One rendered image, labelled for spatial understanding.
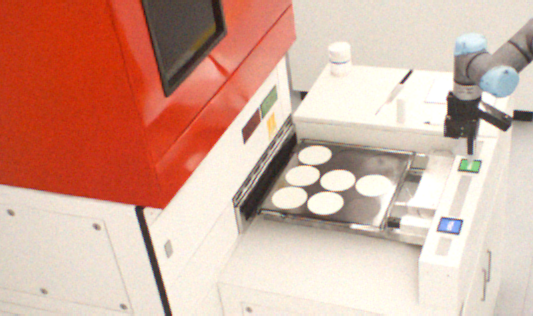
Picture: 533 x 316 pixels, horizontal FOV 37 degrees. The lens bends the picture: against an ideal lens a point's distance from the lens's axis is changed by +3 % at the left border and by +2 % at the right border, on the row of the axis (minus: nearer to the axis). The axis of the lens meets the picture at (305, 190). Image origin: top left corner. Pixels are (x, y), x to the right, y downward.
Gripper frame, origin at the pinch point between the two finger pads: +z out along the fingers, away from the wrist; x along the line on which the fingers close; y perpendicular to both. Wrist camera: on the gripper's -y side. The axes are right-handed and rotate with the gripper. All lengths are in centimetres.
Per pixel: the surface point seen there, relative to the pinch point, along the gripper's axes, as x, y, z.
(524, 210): -105, -6, 99
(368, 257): 27.2, 21.9, 16.5
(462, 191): 10.8, 0.6, 2.9
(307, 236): 23.1, 40.8, 16.5
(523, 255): -75, -9, 99
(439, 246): 33.4, 1.7, 2.9
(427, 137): -15.0, 15.6, 4.6
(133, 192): 66, 60, -28
